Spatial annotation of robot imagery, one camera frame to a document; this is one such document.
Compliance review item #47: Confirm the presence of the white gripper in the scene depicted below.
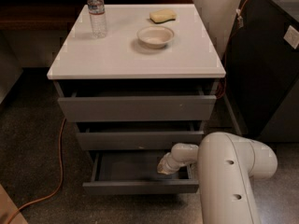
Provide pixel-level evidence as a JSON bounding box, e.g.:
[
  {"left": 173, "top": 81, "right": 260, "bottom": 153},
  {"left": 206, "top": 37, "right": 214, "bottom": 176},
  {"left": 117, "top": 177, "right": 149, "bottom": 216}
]
[{"left": 157, "top": 153, "right": 186, "bottom": 175}]

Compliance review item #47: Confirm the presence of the grey bottom drawer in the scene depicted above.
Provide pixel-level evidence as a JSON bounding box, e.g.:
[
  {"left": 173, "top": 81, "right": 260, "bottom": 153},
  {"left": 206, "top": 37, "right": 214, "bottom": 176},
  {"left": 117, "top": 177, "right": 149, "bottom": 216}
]
[{"left": 83, "top": 150, "right": 198, "bottom": 195}]

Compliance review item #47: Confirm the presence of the grey drawer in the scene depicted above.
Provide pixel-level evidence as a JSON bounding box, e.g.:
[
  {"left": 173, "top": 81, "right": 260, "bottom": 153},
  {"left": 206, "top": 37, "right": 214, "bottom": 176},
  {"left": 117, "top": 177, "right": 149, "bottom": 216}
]
[
  {"left": 57, "top": 89, "right": 217, "bottom": 123},
  {"left": 76, "top": 121, "right": 204, "bottom": 150},
  {"left": 83, "top": 150, "right": 198, "bottom": 195}
]

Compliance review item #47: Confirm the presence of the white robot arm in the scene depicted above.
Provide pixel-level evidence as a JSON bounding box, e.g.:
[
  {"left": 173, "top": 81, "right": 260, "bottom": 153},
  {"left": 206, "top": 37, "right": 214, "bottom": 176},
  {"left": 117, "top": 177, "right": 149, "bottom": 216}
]
[{"left": 157, "top": 132, "right": 278, "bottom": 224}]

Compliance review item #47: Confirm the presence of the grey middle drawer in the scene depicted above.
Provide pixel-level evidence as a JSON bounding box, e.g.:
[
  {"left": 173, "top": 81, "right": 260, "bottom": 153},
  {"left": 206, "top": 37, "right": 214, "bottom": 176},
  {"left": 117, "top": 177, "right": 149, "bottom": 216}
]
[{"left": 76, "top": 121, "right": 204, "bottom": 150}]

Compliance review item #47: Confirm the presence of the grey top drawer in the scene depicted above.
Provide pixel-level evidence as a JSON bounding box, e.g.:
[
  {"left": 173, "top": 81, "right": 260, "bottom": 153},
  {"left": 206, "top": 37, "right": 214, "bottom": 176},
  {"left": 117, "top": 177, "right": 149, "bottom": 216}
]
[{"left": 57, "top": 89, "right": 217, "bottom": 123}]

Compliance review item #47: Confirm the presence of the white top drawer cabinet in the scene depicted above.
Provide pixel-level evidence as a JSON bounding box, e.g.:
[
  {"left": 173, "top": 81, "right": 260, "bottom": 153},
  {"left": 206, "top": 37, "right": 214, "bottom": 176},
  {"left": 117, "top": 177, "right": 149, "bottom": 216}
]
[{"left": 47, "top": 4, "right": 226, "bottom": 175}]

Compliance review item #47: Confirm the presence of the white bowl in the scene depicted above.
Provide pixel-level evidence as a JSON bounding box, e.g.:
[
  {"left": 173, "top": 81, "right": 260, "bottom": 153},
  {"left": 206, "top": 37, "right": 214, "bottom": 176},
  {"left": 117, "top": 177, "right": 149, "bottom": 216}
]
[{"left": 136, "top": 26, "right": 175, "bottom": 49}]

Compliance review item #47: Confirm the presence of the dark cabinet on right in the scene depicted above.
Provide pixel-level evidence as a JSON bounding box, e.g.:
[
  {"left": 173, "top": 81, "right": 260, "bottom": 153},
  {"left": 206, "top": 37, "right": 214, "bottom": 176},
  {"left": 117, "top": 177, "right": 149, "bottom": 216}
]
[{"left": 226, "top": 0, "right": 299, "bottom": 143}]

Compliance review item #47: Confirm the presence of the yellow sponge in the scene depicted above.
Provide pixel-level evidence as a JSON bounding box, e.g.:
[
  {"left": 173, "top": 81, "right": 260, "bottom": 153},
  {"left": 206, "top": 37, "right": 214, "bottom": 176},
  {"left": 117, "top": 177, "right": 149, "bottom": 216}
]
[{"left": 149, "top": 9, "right": 177, "bottom": 24}]

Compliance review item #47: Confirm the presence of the clear plastic water bottle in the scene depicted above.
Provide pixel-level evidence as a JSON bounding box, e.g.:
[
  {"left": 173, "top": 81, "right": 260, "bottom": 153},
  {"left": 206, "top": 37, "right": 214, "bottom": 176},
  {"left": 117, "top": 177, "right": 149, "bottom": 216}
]
[{"left": 87, "top": 0, "right": 107, "bottom": 38}]

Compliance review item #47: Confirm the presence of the orange floor cable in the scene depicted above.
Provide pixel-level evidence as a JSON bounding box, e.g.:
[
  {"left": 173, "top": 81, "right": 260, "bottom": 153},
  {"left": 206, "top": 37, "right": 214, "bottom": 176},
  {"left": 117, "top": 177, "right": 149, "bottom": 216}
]
[{"left": 5, "top": 118, "right": 67, "bottom": 224}]

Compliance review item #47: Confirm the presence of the white wall outlet plate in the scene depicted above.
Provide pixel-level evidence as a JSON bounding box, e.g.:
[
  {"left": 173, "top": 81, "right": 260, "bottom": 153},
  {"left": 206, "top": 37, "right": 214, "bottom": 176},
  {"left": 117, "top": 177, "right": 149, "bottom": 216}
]
[{"left": 284, "top": 25, "right": 299, "bottom": 49}]

